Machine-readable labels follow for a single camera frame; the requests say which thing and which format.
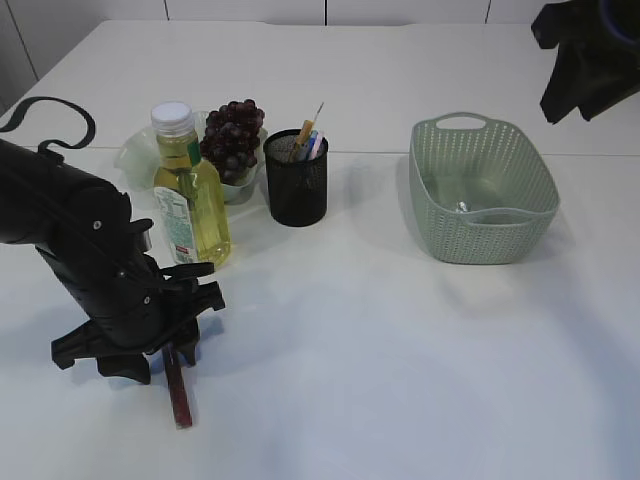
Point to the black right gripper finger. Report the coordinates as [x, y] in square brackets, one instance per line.
[132, 366]
[185, 341]

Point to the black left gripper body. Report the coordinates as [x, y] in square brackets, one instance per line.
[604, 33]

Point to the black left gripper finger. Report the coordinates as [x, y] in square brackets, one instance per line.
[562, 92]
[607, 96]

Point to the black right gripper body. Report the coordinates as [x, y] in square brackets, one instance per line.
[132, 305]

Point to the red glitter marker pen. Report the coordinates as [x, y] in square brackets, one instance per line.
[177, 392]

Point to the yellow oil bottle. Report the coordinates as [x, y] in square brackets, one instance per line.
[188, 189]

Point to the clear plastic sheet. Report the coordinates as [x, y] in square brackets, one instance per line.
[461, 207]

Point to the purple artificial grape bunch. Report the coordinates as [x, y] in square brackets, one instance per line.
[231, 139]

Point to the silver glitter marker pen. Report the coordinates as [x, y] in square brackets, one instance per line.
[311, 145]

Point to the pink capped scissors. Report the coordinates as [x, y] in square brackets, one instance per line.
[319, 143]

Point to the gold glitter marker pen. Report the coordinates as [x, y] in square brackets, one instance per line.
[299, 140]

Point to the clear plastic ruler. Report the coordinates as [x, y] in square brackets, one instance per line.
[315, 118]

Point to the blue capped scissors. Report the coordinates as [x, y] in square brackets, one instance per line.
[303, 150]

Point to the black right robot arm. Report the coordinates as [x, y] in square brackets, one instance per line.
[82, 227]

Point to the green woven plastic basket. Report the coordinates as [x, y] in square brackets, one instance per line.
[492, 166]

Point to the black mesh pen holder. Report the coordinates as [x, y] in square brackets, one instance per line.
[297, 191]

